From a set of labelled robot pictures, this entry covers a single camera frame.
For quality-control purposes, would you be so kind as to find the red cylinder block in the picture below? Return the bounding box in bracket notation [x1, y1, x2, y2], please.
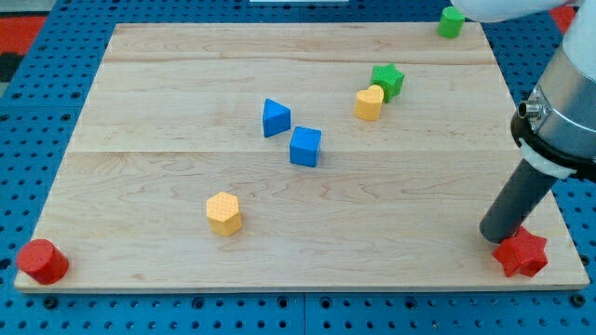
[17, 239, 70, 285]

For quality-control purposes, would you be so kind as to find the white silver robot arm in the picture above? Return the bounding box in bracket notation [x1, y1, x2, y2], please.
[452, 0, 595, 181]

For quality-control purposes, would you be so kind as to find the wooden board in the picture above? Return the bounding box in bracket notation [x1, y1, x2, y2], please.
[14, 22, 589, 294]

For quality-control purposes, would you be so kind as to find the green star block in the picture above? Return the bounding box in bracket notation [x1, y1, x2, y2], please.
[371, 63, 405, 103]

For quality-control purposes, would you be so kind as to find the yellow heart block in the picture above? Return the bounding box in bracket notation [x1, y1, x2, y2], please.
[354, 85, 385, 121]

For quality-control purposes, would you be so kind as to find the red star block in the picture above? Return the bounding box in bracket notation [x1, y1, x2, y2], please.
[493, 227, 549, 277]

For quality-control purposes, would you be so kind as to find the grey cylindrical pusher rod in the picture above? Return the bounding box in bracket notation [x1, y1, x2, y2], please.
[480, 160, 557, 244]

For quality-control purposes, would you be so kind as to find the blue cube block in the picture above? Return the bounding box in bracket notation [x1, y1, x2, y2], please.
[290, 127, 322, 168]

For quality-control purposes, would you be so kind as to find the blue triangle block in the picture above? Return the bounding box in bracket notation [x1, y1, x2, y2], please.
[262, 99, 291, 138]

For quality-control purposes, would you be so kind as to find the yellow hexagon block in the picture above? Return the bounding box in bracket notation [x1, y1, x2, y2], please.
[206, 192, 243, 236]

